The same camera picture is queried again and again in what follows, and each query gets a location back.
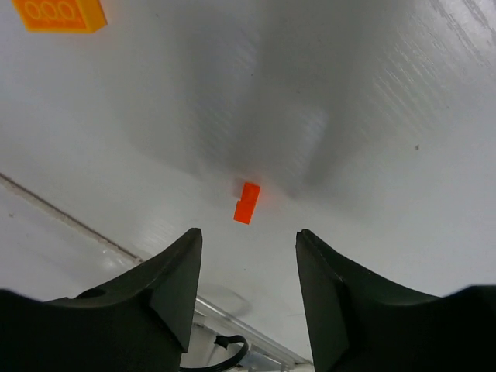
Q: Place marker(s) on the yellow orange lego group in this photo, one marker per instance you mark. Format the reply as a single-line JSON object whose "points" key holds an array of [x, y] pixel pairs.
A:
{"points": [[61, 16]]}

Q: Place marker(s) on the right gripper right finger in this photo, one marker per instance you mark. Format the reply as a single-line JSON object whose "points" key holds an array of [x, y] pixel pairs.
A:
{"points": [[360, 321]]}

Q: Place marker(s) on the orange lego stack right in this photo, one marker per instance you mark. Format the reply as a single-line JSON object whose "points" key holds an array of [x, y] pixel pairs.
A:
{"points": [[245, 207]]}

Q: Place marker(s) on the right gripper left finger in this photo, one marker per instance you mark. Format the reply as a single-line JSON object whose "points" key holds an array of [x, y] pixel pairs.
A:
{"points": [[138, 321]]}

